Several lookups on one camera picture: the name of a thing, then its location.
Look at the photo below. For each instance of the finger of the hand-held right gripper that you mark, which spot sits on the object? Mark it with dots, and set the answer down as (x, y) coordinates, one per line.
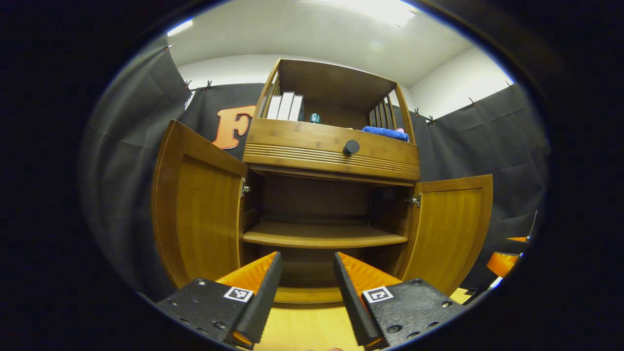
(502, 263)

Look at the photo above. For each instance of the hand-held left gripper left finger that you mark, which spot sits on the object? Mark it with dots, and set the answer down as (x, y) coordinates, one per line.
(263, 307)

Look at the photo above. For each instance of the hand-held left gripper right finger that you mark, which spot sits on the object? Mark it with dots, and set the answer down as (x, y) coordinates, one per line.
(353, 307)

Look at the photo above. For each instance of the wooden cabinet door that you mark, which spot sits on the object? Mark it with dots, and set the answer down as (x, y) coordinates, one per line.
(451, 229)
(204, 219)

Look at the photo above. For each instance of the wooden double-door shoe cabinet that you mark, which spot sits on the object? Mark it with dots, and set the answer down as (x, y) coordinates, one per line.
(331, 83)

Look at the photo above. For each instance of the wooden inner cabinet shelf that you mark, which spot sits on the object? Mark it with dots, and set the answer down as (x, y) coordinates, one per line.
(321, 236)

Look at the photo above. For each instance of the wooden cabinet drawer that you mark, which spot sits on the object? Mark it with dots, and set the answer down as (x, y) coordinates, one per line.
(292, 139)

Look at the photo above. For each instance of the black backdrop cloth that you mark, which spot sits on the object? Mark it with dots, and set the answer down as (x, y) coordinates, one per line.
(487, 141)

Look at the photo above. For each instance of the black round drawer knob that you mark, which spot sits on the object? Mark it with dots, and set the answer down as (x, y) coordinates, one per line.
(351, 147)

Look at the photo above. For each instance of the blue folded towel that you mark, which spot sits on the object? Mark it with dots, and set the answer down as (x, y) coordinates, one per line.
(385, 133)

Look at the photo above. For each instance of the teal bottle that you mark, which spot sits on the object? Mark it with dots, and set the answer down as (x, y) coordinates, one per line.
(315, 118)

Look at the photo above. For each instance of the white book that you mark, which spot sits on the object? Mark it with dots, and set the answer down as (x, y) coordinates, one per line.
(295, 108)
(285, 106)
(273, 107)

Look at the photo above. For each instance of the ceiling strip light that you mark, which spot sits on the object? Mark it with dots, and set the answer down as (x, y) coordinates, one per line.
(179, 27)

